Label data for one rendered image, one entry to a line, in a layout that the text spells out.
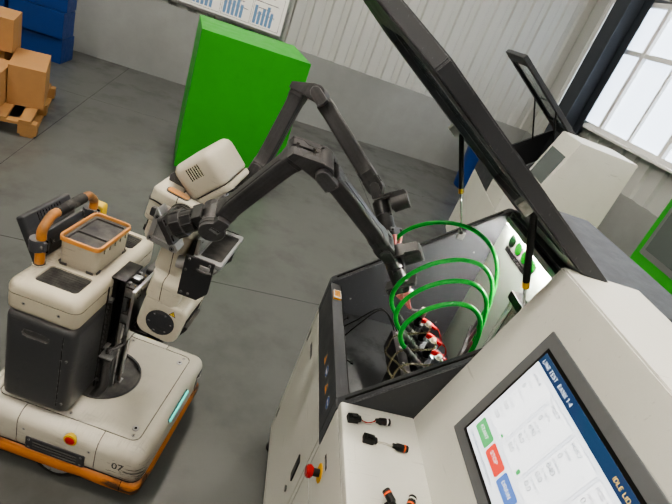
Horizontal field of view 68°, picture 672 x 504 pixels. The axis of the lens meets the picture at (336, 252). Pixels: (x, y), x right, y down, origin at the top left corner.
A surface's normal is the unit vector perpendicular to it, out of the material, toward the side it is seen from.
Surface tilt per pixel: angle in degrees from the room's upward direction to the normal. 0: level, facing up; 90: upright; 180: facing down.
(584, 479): 76
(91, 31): 90
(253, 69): 90
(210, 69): 90
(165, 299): 90
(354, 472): 0
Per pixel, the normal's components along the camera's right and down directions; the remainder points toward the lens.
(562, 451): -0.84, -0.47
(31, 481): 0.33, -0.83
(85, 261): -0.14, 0.45
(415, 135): 0.11, 0.50
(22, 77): 0.36, 0.54
